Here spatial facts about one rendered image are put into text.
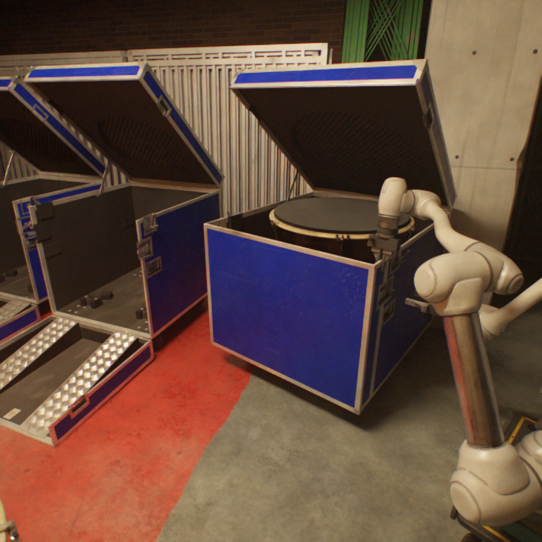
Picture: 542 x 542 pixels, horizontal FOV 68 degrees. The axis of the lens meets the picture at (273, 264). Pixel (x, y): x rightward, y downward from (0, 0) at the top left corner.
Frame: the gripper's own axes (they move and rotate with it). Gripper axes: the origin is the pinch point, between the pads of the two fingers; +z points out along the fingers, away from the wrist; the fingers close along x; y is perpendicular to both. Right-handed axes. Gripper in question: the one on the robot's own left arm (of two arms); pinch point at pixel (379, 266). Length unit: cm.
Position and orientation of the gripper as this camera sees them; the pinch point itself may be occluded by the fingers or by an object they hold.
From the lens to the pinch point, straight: 182.1
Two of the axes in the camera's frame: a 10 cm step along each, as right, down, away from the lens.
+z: -1.1, 9.6, 2.4
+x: 8.0, 2.3, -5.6
